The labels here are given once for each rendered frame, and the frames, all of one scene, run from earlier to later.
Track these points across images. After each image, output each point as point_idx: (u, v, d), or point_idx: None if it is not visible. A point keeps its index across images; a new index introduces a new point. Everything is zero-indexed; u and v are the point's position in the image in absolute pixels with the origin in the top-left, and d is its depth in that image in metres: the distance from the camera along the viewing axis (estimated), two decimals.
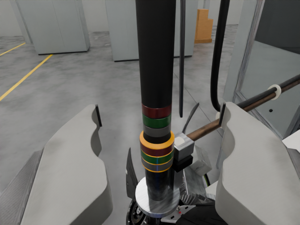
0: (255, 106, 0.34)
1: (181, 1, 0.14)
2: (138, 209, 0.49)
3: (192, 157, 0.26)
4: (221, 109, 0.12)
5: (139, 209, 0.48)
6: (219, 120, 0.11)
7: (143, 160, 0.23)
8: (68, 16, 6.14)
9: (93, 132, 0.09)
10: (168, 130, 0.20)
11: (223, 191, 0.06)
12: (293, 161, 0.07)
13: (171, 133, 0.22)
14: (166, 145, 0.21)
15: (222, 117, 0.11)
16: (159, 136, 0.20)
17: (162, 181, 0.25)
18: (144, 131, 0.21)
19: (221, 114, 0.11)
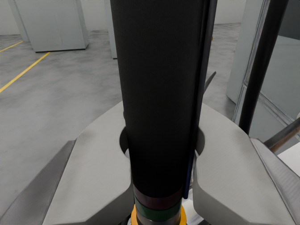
0: (287, 140, 0.26)
1: (208, 3, 0.06)
2: (129, 222, 0.33)
3: None
4: None
5: None
6: None
7: None
8: (65, 13, 6.00)
9: (122, 129, 0.09)
10: (177, 218, 0.12)
11: (200, 190, 0.06)
12: (257, 150, 0.08)
13: (181, 211, 0.14)
14: None
15: None
16: None
17: None
18: (138, 217, 0.13)
19: None
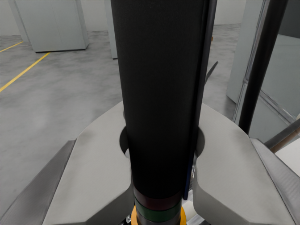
0: (287, 141, 0.26)
1: (207, 7, 0.06)
2: (128, 215, 0.32)
3: None
4: None
5: (131, 216, 0.32)
6: None
7: None
8: (65, 13, 6.00)
9: (122, 129, 0.09)
10: (177, 218, 0.12)
11: (200, 190, 0.06)
12: (257, 150, 0.08)
13: (181, 213, 0.14)
14: None
15: None
16: None
17: None
18: (138, 218, 0.13)
19: None
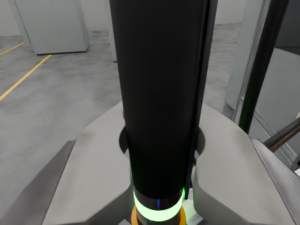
0: (287, 139, 0.26)
1: (207, 8, 0.06)
2: None
3: None
4: None
5: None
6: None
7: None
8: (66, 16, 6.05)
9: (122, 129, 0.09)
10: (177, 218, 0.12)
11: (200, 191, 0.06)
12: (257, 151, 0.08)
13: (180, 211, 0.14)
14: None
15: None
16: None
17: None
18: (138, 217, 0.13)
19: None
